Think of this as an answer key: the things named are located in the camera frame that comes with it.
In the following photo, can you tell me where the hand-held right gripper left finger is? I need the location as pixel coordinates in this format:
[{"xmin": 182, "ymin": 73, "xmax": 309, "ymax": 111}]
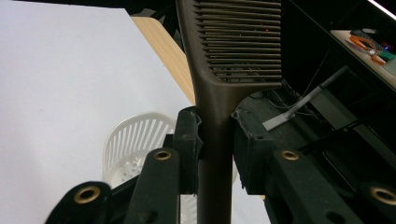
[{"xmin": 172, "ymin": 106, "xmax": 204, "ymax": 196}]

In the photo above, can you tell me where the white plastic basket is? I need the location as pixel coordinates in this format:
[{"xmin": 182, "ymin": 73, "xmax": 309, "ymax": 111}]
[{"xmin": 102, "ymin": 111, "xmax": 239, "ymax": 224}]

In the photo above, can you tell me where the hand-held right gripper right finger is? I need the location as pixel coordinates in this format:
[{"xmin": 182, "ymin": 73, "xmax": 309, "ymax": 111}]
[{"xmin": 231, "ymin": 107, "xmax": 276, "ymax": 196}]

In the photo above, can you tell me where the grey metal table leg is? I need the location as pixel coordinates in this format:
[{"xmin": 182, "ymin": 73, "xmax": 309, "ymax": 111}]
[{"xmin": 262, "ymin": 64, "xmax": 350, "ymax": 132}]

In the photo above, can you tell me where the dark green spatula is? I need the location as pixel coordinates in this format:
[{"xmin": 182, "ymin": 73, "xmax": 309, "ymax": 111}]
[{"xmin": 175, "ymin": 0, "xmax": 284, "ymax": 224}]

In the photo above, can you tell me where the dark side table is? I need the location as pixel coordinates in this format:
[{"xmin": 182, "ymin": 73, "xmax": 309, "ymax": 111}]
[{"xmin": 329, "ymin": 28, "xmax": 396, "ymax": 87}]

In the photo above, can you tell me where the orange-handled tool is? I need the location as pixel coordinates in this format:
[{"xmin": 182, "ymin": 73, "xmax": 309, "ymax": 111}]
[{"xmin": 348, "ymin": 35, "xmax": 387, "ymax": 65}]

